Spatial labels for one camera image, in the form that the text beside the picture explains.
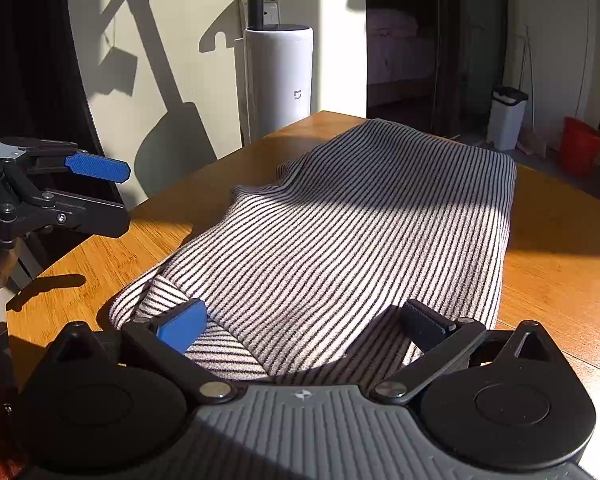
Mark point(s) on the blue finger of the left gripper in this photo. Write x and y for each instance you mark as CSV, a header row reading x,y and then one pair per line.
x,y
76,213
83,164

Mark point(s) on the red bucket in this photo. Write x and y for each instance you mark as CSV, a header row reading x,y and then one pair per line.
x,y
579,148

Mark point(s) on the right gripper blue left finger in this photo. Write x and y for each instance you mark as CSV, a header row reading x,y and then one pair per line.
x,y
159,346

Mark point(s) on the striped grey sweater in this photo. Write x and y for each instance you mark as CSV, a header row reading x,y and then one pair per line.
x,y
304,278

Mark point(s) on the white trash bin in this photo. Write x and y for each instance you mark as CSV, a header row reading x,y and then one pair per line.
x,y
506,115

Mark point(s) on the bed with pink bedding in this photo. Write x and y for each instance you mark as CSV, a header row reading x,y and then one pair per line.
x,y
401,60

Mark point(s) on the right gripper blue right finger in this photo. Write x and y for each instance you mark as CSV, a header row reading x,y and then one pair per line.
x,y
446,347

